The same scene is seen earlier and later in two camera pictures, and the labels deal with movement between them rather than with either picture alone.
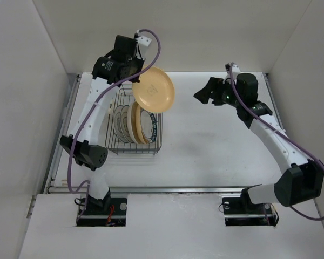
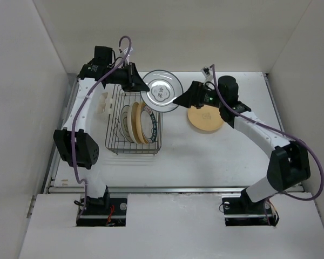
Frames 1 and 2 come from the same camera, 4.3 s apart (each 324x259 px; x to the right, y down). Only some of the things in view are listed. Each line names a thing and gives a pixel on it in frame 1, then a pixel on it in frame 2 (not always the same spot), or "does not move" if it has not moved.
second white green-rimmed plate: [123, 114] does not move
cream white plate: [131, 122] does not move
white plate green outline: [116, 122] -> [164, 87]
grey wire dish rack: [130, 129] does not move
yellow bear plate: [155, 90] -> [207, 117]
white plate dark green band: [149, 125] does not move
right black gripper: [215, 84] -> [193, 96]
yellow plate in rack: [138, 113] does not move
